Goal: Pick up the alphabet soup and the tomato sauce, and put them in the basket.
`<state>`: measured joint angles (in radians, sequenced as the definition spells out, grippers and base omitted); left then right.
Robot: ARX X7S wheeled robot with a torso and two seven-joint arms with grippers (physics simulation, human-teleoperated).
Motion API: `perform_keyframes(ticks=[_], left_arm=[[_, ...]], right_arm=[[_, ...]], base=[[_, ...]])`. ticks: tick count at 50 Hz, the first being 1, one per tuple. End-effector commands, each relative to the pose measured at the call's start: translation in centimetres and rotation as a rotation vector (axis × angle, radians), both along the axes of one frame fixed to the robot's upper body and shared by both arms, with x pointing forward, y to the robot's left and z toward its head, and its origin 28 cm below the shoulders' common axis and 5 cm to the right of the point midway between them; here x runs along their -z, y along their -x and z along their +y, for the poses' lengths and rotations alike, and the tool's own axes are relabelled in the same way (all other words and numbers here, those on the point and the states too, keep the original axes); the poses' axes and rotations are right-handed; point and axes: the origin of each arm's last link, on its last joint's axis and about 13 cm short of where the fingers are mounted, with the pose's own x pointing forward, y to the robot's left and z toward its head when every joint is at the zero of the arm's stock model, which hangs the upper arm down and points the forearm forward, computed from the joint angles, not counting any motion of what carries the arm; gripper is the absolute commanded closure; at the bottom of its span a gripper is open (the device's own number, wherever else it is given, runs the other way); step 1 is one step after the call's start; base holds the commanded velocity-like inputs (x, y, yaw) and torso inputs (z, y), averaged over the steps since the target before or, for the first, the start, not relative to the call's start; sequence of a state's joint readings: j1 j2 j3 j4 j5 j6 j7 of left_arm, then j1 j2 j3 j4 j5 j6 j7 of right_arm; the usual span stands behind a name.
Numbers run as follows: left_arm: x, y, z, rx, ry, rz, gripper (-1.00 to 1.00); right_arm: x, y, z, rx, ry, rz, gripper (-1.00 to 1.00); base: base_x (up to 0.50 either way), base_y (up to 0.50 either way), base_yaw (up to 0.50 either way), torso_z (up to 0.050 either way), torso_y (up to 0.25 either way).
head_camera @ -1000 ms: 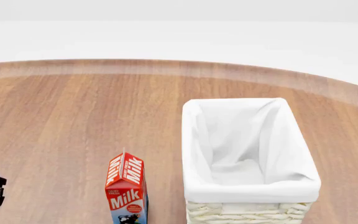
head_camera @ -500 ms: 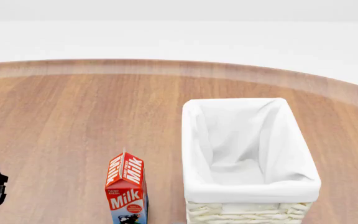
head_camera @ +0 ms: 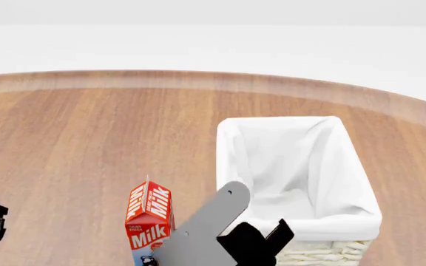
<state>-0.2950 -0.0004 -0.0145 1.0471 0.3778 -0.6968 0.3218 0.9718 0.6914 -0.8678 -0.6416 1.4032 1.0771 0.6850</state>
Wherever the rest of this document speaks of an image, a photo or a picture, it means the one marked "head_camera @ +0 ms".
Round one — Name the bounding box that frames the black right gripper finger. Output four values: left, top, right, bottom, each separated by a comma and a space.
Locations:
216, 221, 266, 246
263, 217, 296, 255

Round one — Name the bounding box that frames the wicker basket with white liner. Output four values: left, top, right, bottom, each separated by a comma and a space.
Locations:
215, 115, 384, 242

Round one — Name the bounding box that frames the red and white milk carton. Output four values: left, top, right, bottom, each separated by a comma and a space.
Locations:
124, 174, 177, 266

